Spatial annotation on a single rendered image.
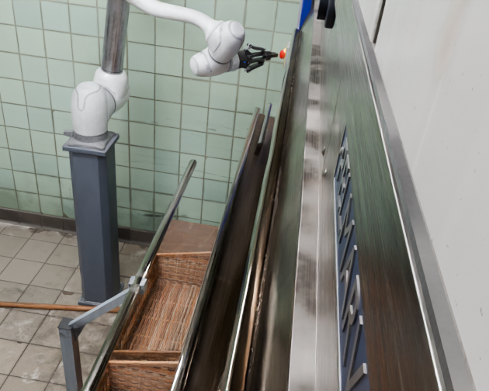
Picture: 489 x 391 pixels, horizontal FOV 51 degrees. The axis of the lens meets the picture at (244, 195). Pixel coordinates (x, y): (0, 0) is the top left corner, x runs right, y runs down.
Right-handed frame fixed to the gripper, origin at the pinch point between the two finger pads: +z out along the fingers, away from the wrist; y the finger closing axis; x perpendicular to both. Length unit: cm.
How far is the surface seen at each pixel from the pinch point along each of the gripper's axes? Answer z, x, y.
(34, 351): -114, -23, 146
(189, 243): -42, 4, 88
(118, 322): -117, 85, 29
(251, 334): -128, 142, -26
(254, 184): -72, 78, 6
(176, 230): -41, -9, 88
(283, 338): -130, 149, -33
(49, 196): -68, -118, 121
